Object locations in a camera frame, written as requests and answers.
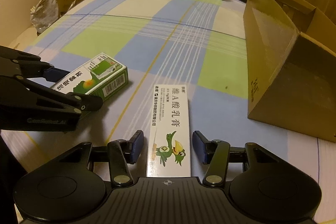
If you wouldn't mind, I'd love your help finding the crumpled silver foil bag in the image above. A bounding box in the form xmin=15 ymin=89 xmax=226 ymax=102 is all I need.
xmin=30 ymin=0 xmax=57 ymax=33

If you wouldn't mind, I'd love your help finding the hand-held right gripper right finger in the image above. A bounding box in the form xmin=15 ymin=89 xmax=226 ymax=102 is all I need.
xmin=192 ymin=130 xmax=284 ymax=186

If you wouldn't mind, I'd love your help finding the long white bird-print box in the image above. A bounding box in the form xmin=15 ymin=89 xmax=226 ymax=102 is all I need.
xmin=146 ymin=83 xmax=192 ymax=177

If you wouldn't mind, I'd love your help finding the checked tablecloth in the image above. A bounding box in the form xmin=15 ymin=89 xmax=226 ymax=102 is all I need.
xmin=0 ymin=0 xmax=326 ymax=188

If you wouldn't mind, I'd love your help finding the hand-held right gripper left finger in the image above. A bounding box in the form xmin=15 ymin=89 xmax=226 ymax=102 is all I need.
xmin=50 ymin=130 xmax=144 ymax=186

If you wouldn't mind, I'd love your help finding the small green medicine box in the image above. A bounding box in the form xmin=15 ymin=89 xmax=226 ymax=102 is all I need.
xmin=50 ymin=53 xmax=129 ymax=102

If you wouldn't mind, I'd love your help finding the large cardboard box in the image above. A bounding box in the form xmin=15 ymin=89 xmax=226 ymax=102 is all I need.
xmin=243 ymin=0 xmax=336 ymax=143

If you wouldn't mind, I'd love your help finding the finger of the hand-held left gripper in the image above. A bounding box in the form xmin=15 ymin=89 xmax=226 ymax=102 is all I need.
xmin=0 ymin=74 xmax=103 ymax=114
xmin=0 ymin=46 xmax=71 ymax=83

